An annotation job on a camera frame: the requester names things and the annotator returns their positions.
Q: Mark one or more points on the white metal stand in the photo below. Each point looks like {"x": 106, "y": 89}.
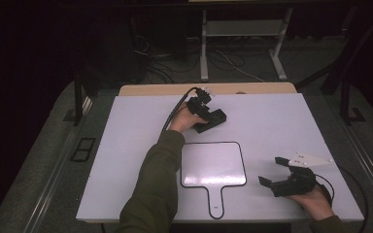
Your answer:
{"x": 244, "y": 27}

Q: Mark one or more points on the person's right hand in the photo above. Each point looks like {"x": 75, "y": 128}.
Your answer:
{"x": 314, "y": 202}

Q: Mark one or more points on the beige wooden table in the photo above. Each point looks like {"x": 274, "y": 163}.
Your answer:
{"x": 255, "y": 88}

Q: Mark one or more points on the person's left hand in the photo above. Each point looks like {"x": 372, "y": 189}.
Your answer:
{"x": 183, "y": 121}

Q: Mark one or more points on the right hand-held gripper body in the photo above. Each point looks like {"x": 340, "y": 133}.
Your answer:
{"x": 296, "y": 183}

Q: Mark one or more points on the black metal stand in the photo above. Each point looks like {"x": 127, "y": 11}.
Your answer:
{"x": 346, "y": 97}
{"x": 77, "y": 100}

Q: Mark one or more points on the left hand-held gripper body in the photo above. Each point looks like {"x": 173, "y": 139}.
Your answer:
{"x": 197, "y": 106}

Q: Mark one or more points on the metal floor rail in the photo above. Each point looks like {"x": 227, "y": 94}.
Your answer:
{"x": 369, "y": 155}
{"x": 50, "y": 187}

